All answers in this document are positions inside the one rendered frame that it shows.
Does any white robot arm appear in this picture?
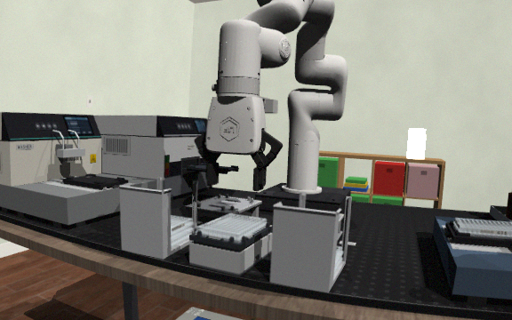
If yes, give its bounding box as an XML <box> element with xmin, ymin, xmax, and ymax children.
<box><xmin>212</xmin><ymin>0</ymin><xmax>348</xmax><ymax>194</ymax></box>

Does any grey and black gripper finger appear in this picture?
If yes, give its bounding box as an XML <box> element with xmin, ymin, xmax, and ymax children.
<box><xmin>251</xmin><ymin>129</ymin><xmax>283</xmax><ymax>191</ymax></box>
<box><xmin>195</xmin><ymin>133</ymin><xmax>221</xmax><ymax>186</ymax></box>

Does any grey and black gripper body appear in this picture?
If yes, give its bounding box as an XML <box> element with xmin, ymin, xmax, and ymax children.
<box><xmin>205</xmin><ymin>93</ymin><xmax>266</xmax><ymax>155</ymax></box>

